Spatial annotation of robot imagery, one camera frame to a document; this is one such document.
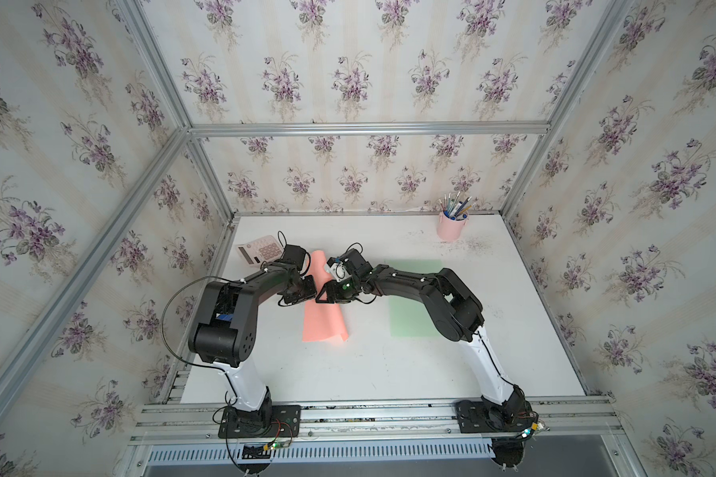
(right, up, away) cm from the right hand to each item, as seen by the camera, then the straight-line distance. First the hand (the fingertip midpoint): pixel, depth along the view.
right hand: (326, 304), depth 94 cm
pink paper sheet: (-1, -4, -4) cm, 6 cm away
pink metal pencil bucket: (+45, +25, +16) cm, 53 cm away
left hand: (-5, +2, +2) cm, 6 cm away
